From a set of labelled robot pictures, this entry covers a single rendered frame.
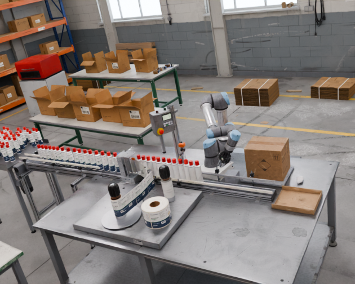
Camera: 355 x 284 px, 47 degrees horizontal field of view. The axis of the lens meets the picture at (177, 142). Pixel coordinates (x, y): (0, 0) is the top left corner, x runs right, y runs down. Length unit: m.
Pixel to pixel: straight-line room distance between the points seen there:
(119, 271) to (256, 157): 1.55
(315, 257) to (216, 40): 6.34
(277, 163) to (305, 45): 5.29
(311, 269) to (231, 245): 0.91
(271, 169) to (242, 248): 0.82
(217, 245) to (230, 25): 6.64
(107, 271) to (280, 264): 1.72
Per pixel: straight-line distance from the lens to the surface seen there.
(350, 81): 7.47
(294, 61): 8.54
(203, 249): 2.82
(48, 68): 8.57
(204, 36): 9.34
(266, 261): 2.68
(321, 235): 3.84
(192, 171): 3.36
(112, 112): 5.37
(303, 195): 3.23
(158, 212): 2.92
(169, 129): 3.41
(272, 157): 3.29
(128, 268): 3.79
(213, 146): 3.53
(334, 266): 3.88
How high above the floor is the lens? 2.61
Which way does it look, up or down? 24 degrees down
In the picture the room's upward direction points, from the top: 11 degrees counter-clockwise
